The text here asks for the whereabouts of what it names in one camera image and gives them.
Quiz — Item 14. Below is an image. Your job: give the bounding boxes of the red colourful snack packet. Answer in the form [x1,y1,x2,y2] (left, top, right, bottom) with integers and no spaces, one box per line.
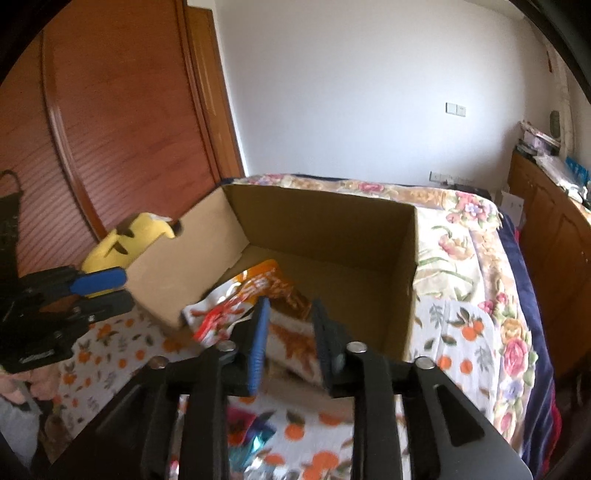
[228,408,278,462]

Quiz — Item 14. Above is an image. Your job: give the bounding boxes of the white red-print snack packet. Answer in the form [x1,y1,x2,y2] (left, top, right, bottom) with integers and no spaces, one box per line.
[182,295,325,387]

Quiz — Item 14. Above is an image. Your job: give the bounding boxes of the yellow plush toy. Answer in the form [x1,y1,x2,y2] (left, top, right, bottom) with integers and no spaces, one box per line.
[81,212,184,299]

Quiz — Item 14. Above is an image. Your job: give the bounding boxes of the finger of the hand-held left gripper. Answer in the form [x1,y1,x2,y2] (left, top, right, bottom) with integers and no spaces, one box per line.
[18,267,128,297]
[41,291,136,324]

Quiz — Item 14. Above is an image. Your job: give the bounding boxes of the long wooden cabinet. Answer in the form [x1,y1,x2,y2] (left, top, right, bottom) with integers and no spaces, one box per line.
[505,150,591,384]

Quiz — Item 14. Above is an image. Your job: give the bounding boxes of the white paper bag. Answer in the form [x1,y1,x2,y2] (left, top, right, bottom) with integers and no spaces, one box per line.
[501,189,525,223]

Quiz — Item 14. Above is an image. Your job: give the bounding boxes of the wooden slatted wardrobe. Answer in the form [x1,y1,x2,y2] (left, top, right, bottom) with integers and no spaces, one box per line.
[0,0,246,278]

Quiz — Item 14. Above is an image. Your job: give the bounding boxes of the silver foil snack packet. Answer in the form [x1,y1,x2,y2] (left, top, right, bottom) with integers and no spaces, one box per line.
[245,462,301,480]

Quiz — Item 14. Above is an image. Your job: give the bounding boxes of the clear plastic bags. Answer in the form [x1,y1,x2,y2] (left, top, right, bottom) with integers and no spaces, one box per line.
[536,154,578,190]

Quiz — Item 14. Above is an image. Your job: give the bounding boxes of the white patterned curtain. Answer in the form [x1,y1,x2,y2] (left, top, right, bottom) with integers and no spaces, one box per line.
[549,46,579,154]

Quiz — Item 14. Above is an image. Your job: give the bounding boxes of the blue bottles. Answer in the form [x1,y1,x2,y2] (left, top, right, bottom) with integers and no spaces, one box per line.
[566,157,591,184]

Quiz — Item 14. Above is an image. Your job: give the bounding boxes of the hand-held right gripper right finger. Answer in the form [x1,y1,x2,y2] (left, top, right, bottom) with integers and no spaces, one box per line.
[313,300,532,480]

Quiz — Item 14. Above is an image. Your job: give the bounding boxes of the stack of small boxes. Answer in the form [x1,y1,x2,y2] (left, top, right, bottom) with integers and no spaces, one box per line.
[516,120,562,160]

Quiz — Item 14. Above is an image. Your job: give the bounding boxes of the white wall socket strip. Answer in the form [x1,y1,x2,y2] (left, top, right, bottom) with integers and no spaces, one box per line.
[429,172,474,186]

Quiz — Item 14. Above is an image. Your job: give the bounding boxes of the brown cardboard box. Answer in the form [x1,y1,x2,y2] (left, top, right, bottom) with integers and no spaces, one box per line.
[124,182,421,365]

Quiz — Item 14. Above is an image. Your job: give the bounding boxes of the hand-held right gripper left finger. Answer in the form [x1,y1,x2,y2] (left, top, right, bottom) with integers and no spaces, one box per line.
[51,298,271,480]

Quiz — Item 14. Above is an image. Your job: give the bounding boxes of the orange snack packet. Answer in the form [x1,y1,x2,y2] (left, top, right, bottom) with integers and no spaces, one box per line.
[222,258,311,319]

